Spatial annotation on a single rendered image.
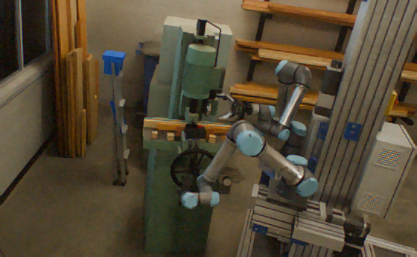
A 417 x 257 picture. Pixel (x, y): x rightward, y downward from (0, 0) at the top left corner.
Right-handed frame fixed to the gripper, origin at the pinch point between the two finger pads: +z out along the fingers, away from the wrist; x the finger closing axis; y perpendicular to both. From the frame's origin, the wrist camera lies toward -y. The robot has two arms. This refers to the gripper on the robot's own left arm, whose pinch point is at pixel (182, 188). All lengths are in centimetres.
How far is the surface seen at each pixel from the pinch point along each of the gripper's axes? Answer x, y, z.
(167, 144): -8.4, -26.1, 12.6
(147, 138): -20.5, -30.3, 12.7
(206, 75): 15, -68, 0
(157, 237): -12, 39, 47
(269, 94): 124, -84, 198
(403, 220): 219, 45, 102
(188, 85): 4, -63, 5
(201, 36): 12, -95, 7
